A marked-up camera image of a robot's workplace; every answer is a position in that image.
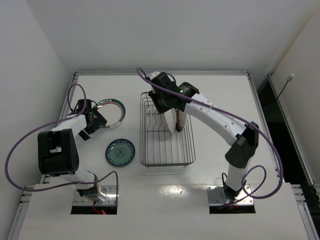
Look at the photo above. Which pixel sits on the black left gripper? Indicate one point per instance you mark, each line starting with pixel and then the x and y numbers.
pixel 99 118

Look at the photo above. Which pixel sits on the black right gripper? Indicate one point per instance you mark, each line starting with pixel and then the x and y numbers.
pixel 163 105

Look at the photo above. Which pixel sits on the white plate with flower motif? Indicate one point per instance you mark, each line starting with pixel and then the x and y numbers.
pixel 171 119

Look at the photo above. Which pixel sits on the green red rimmed plate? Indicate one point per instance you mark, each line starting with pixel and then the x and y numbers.
pixel 113 110
pixel 181 120

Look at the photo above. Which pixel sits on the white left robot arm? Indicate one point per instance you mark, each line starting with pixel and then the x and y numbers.
pixel 57 151

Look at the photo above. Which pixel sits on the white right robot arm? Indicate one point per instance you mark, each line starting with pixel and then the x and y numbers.
pixel 241 137

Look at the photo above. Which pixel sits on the blue patterned small plate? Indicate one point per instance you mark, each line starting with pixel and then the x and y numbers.
pixel 120 152

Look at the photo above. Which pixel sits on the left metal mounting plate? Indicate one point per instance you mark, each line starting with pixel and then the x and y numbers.
pixel 107 197

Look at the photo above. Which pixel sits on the metal mounting plate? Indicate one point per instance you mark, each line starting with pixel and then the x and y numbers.
pixel 107 197
pixel 216 197

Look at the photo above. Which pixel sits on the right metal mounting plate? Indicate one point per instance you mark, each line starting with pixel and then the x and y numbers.
pixel 216 197

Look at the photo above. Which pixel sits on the metal wire dish rack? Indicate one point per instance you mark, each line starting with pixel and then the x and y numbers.
pixel 158 146

